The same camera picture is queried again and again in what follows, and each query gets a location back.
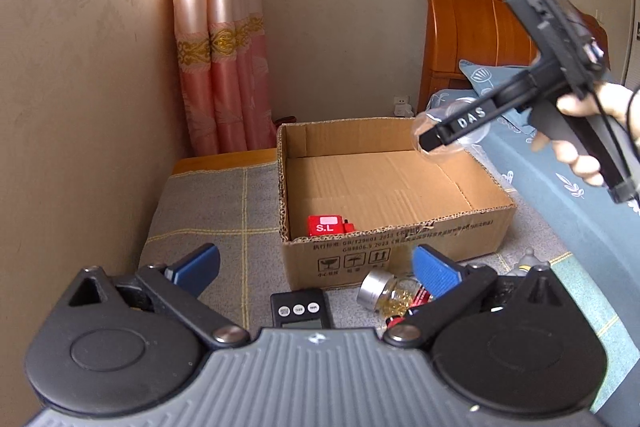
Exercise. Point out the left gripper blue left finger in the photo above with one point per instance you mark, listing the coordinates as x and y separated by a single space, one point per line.
174 290

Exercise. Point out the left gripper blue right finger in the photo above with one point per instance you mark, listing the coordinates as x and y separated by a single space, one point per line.
456 290

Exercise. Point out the bottle of golden capsules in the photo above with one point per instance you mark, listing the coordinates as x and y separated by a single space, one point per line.
393 298

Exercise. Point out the black digital pocket scale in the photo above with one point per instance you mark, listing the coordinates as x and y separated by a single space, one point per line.
305 309

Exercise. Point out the red toy robot block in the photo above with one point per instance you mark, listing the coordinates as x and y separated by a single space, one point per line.
319 225

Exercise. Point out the clear plastic jar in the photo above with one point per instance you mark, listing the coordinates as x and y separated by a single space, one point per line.
450 128

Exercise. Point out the person's right hand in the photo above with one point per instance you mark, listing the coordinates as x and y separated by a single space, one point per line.
596 136

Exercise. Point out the grey green checked cloth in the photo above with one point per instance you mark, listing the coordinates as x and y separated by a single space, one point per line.
237 210

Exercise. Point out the blue floral pillow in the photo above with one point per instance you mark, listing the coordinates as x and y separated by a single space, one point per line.
485 78

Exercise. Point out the wooden bed headboard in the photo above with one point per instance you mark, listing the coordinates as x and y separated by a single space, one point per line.
484 32

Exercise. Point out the open cardboard box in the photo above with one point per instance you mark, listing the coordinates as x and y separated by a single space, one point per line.
367 171

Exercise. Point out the blue floral bed sheet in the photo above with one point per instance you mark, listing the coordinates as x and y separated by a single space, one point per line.
599 260

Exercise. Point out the pink curtain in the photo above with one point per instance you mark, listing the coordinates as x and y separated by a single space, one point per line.
224 75

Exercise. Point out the white wall plug charger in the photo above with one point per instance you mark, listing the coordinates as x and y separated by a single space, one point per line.
402 107

